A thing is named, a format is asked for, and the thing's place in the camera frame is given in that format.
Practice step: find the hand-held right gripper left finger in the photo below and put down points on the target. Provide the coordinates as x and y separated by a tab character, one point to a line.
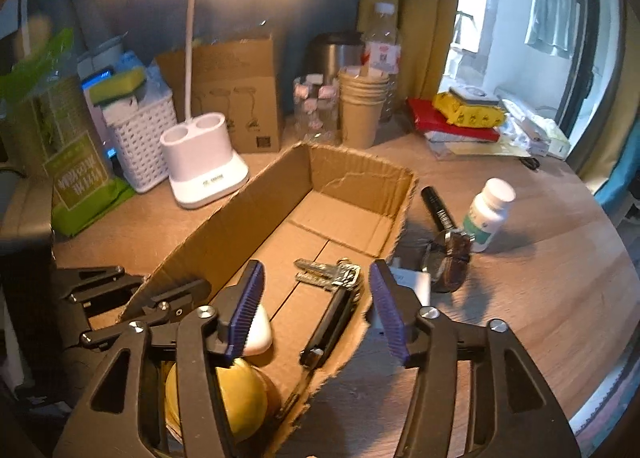
247	313

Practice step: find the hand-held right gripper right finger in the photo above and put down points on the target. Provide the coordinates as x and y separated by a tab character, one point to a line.
390	318

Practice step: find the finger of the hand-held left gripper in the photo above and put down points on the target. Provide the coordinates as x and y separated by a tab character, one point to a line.
95	283
165	308

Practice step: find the white earbuds case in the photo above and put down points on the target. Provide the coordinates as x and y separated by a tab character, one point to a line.
260	333

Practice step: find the white charger block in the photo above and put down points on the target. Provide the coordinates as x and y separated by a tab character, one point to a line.
417	285

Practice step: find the black car key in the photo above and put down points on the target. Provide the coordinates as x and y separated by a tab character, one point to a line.
330	323

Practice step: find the silver key bunch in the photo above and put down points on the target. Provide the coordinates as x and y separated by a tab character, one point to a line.
325	274

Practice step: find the brown leather watch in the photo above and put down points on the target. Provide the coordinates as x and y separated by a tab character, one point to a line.
452	263

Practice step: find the red can yellow lid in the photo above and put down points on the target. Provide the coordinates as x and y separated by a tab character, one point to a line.
245	403

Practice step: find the black flashlight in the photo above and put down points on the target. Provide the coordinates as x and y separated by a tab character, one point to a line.
435	208

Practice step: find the cardboard box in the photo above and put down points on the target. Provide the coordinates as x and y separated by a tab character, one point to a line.
325	218

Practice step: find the white pill bottle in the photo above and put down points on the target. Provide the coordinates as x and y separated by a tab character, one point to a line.
487	215

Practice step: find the green wipes packet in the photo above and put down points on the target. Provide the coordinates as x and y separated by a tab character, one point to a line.
65	158

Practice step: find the white woven basket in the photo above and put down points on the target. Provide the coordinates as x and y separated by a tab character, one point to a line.
140	148

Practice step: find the white desk lamp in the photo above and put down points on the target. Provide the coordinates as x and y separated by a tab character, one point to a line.
205	163

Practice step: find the clear document folder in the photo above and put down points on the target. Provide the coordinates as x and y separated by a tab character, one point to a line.
480	150

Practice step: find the white plastic packet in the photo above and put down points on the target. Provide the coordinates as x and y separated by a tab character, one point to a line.
460	136

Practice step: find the yellow green sponge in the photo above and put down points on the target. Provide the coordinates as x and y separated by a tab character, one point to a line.
117	85

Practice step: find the red book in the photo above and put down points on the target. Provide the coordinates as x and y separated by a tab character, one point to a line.
425	118

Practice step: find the phone with lit screen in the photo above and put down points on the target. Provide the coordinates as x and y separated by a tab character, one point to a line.
97	79

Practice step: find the stack of brown paper cups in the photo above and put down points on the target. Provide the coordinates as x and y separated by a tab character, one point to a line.
361	113

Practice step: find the black scissors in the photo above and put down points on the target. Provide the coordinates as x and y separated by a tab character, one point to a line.
530	163

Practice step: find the brown lamp carton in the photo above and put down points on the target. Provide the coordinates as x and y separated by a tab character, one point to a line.
240	103

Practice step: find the glass jar pink labels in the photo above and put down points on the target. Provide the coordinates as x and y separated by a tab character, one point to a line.
315	108

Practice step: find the yellow printed packet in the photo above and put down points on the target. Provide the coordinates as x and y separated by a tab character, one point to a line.
470	114

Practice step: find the pale blue plastic bag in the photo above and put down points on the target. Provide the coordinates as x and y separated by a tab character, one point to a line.
132	60

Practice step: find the white tissue packets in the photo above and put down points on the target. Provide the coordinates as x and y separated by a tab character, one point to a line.
522	125

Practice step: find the grey white flat device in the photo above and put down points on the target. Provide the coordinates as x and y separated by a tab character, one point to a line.
472	94

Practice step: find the pale yellow tissue pack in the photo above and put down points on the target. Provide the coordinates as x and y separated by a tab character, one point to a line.
552	138

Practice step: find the narrow teal curtain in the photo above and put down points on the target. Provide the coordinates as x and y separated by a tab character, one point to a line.
615	193

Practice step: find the narrow yellow curtain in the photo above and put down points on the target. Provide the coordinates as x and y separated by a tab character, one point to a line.
600	158

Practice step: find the clear water bottle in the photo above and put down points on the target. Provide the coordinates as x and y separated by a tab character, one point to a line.
382	53

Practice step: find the steel thermos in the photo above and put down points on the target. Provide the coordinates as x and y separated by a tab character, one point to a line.
330	55

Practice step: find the wide yellow curtain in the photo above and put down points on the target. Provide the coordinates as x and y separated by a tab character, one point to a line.
415	13

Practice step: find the hanging pale green shirt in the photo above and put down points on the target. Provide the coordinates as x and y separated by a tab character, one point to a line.
552	8

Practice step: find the black sliding door frame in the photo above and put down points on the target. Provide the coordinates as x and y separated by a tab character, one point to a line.
587	63

